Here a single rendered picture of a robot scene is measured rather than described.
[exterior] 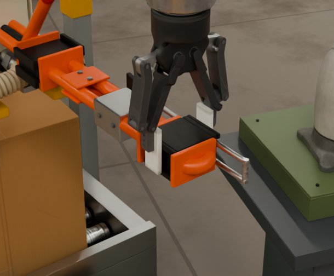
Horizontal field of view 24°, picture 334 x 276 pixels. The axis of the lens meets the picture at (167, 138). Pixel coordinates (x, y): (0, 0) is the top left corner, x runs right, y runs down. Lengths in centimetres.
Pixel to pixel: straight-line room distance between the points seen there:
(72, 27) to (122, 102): 110
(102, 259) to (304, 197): 50
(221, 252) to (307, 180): 111
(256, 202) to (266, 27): 284
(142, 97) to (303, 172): 84
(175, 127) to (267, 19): 359
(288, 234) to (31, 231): 57
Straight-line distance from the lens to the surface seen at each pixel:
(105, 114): 118
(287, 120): 200
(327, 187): 175
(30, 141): 169
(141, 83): 101
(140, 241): 194
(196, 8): 97
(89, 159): 248
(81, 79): 126
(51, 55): 130
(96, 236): 203
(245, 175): 106
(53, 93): 149
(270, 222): 174
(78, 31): 228
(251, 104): 374
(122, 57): 417
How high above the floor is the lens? 180
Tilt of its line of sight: 31 degrees down
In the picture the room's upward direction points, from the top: straight up
